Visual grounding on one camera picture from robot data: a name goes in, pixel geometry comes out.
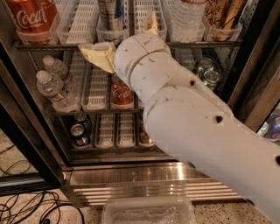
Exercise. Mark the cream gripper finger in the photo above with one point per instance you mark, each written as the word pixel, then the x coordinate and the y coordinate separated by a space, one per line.
pixel 150 24
pixel 99 54

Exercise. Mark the silver blue redbull can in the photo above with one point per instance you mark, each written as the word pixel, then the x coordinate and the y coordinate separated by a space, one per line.
pixel 112 14

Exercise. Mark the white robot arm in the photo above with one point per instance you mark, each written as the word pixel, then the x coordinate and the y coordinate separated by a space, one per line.
pixel 189 122

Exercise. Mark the front red coke can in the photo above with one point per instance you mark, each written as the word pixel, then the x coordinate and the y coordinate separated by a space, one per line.
pixel 121 96

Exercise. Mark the rear blue pepsi can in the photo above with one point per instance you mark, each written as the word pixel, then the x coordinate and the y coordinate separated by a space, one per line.
pixel 85 120

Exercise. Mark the rear green soda can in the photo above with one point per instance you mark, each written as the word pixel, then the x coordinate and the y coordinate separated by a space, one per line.
pixel 202 65

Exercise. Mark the green soda can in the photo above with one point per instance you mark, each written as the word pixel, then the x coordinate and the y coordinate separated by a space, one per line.
pixel 211 79
pixel 202 65

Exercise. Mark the gold black tall can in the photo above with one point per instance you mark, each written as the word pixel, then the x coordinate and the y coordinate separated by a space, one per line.
pixel 221 19

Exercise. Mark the large red coca-cola can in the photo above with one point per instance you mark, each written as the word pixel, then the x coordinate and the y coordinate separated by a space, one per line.
pixel 34 19

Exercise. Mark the front green soda can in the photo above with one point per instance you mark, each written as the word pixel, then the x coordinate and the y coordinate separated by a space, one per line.
pixel 211 79

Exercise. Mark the front brown soda can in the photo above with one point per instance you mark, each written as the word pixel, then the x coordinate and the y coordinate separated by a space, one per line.
pixel 144 139

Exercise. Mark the right fridge glass door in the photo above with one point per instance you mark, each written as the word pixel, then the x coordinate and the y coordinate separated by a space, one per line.
pixel 257 91

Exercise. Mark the open fridge door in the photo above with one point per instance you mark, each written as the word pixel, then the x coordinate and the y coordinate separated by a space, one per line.
pixel 17 126

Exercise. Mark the fridge bottom steel grille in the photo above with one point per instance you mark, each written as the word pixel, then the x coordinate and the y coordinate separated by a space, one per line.
pixel 91 186

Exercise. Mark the large clear water bottle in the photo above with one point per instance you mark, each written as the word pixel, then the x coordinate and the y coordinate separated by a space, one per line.
pixel 186 20

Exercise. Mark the rear small water bottle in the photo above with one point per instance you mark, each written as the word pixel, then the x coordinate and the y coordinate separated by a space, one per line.
pixel 58 67

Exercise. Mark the small water bottle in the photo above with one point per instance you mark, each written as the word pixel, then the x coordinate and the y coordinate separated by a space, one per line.
pixel 58 67
pixel 52 87

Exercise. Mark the front small water bottle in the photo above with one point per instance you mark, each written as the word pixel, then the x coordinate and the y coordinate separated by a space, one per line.
pixel 52 87

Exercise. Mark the clear plastic bin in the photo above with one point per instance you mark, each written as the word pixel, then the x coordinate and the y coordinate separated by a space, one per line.
pixel 149 210

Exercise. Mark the cans behind right door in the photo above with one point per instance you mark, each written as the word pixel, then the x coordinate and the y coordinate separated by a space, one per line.
pixel 271 128

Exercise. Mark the middle wire shelf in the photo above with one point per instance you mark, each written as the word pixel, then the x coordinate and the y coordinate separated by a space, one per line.
pixel 101 111

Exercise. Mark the wire shelf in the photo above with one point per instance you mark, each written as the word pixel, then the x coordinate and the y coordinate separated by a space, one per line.
pixel 101 111
pixel 59 47

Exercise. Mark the top wire shelf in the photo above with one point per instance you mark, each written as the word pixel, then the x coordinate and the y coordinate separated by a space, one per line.
pixel 59 47

